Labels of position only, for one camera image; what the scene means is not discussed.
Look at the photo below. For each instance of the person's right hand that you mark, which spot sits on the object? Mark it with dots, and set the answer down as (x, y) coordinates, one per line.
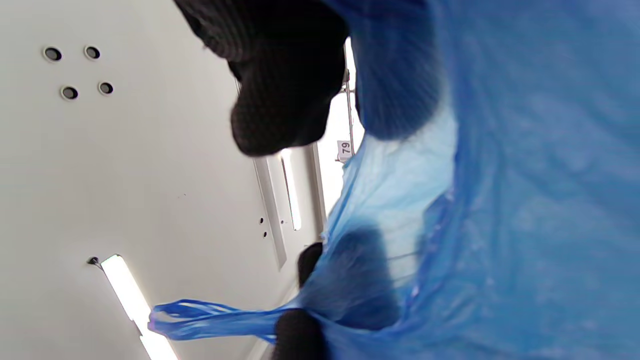
(280, 75)

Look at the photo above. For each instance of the person's left hand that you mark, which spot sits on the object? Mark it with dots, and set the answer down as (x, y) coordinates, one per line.
(300, 340)

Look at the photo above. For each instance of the blue plastic bag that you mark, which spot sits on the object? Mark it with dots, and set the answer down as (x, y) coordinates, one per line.
(525, 200)

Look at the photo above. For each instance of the white hanging sign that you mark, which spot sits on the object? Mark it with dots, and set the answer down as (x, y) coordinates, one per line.
(345, 150)

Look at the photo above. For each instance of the small round ceiling downlight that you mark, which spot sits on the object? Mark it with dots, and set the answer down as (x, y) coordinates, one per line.
(92, 52)
(70, 92)
(52, 53)
(106, 88)

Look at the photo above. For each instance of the white ceiling strip light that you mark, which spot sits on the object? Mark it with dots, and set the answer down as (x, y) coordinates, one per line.
(125, 290)

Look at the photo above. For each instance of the metal ceiling rail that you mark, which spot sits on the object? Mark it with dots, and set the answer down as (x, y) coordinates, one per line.
(350, 115)

